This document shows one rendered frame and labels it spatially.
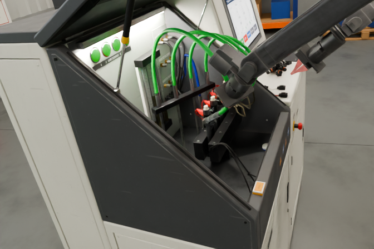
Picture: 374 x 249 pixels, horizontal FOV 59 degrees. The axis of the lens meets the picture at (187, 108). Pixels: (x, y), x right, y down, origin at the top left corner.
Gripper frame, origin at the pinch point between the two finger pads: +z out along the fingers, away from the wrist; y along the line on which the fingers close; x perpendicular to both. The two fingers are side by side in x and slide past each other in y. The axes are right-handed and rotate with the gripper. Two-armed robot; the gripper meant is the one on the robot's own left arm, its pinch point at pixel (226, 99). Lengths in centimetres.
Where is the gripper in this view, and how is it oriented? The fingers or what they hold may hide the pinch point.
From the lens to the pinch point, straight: 103.5
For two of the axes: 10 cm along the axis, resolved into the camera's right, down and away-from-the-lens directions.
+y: -8.3, 5.0, -2.6
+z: -1.3, 2.9, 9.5
